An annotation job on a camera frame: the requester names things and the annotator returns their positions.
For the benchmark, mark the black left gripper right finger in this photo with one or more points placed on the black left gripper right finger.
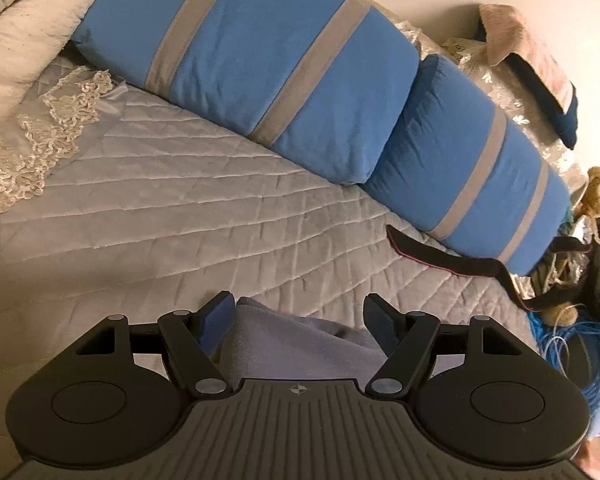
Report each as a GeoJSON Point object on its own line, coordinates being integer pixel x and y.
{"type": "Point", "coordinates": [475, 390]}

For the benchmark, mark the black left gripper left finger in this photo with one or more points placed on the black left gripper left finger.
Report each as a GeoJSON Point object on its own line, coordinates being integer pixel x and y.
{"type": "Point", "coordinates": [120, 389]}

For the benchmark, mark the grey cloth garment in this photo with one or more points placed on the grey cloth garment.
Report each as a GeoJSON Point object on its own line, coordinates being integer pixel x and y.
{"type": "Point", "coordinates": [262, 343]}

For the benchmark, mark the white quilted bedspread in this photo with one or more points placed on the white quilted bedspread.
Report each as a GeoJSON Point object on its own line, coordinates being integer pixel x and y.
{"type": "Point", "coordinates": [160, 210]}

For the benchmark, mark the blue striped pillow far side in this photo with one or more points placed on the blue striped pillow far side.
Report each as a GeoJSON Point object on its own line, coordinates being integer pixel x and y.
{"type": "Point", "coordinates": [458, 169]}

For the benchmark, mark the brown teddy bear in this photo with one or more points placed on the brown teddy bear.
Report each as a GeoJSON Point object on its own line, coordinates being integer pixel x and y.
{"type": "Point", "coordinates": [587, 207]}

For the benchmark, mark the white lace-trimmed pillow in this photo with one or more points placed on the white lace-trimmed pillow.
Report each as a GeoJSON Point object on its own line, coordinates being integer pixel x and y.
{"type": "Point", "coordinates": [50, 130]}

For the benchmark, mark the pink and navy cushion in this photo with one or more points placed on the pink and navy cushion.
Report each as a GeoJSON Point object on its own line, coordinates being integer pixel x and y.
{"type": "Point", "coordinates": [511, 40]}

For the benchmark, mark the blue striped pillow near headboard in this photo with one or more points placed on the blue striped pillow near headboard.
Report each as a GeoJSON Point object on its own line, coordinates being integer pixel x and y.
{"type": "Point", "coordinates": [320, 82]}

